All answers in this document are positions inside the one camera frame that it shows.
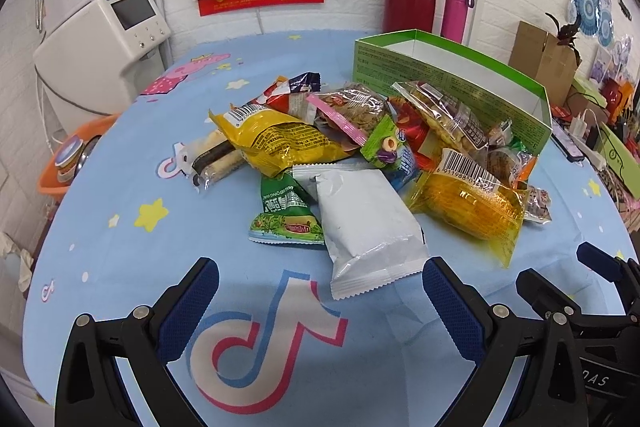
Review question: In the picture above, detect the brown cardboard box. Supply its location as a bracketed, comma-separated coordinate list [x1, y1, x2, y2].
[509, 20, 578, 106]

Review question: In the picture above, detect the dark potted plant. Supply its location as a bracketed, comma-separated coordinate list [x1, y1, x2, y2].
[546, 12, 582, 64]

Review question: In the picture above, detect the black white wafer pack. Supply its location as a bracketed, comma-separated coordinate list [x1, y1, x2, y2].
[178, 130, 245, 191]

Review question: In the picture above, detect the blue cartoon tablecloth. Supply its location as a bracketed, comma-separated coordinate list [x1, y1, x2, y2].
[22, 28, 633, 427]

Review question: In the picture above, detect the yellow corn snack pack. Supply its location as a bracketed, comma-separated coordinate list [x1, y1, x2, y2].
[405, 148, 528, 268]

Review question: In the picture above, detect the green snack packet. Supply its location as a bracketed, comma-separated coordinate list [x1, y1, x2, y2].
[248, 173, 324, 246]

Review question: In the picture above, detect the green cardboard box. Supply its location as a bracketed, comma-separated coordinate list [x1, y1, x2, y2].
[352, 29, 551, 155]

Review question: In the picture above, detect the white water dispenser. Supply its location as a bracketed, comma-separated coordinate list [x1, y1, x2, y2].
[34, 0, 171, 134]

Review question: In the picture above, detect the white foil snack pack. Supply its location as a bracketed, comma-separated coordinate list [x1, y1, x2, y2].
[292, 162, 428, 300]

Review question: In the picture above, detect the blue paper fan decoration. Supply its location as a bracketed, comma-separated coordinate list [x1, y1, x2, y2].
[567, 0, 614, 48]

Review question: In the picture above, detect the clear bag brown label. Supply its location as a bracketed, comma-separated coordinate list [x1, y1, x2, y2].
[392, 81, 488, 157]

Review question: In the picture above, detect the white power strip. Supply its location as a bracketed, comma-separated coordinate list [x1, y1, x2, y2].
[568, 109, 606, 171]

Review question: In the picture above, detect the pink striped snack bag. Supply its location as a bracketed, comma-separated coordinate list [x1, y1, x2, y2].
[307, 83, 390, 146]

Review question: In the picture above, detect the yellow crinkled snack bag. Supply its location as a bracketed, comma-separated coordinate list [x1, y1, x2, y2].
[208, 103, 350, 178]

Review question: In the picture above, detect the pink thermos bottle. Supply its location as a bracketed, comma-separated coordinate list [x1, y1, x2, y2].
[440, 0, 475, 43]

